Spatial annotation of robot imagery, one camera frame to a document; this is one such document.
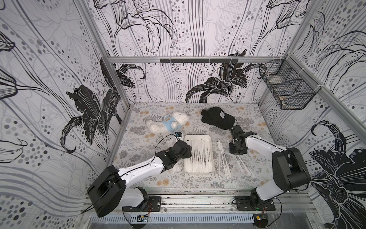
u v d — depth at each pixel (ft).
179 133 2.45
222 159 2.89
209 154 2.96
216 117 3.38
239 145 2.26
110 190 1.34
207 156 2.93
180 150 2.05
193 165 2.80
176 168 2.80
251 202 2.34
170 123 3.14
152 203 2.40
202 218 2.51
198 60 2.91
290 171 1.45
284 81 2.95
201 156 2.91
